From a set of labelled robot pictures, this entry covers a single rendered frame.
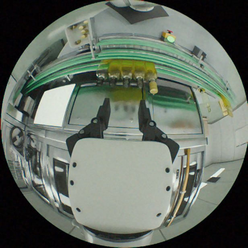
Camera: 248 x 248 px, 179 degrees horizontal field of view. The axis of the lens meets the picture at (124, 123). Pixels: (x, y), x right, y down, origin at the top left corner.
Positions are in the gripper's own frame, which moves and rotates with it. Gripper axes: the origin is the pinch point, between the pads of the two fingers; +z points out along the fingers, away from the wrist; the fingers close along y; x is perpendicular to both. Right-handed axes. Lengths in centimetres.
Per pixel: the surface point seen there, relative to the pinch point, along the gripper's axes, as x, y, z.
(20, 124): -20, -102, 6
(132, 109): -21.5, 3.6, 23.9
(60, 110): -22, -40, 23
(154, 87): -6.7, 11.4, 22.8
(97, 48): 8.2, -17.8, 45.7
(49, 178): -43, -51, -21
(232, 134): -123, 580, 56
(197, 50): 23, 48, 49
